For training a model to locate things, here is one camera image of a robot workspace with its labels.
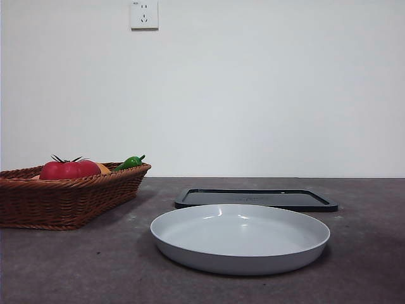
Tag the red tomato with green stem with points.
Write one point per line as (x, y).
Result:
(63, 171)

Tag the brown wicker basket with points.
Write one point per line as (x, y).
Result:
(63, 202)

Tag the green chili pepper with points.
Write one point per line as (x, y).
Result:
(128, 163)

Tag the orange round fruit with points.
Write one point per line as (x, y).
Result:
(105, 169)

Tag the grey round plate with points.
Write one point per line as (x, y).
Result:
(240, 240)

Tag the black rectangular tray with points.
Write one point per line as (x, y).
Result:
(284, 199)

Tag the white wall socket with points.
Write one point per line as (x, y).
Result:
(144, 16)

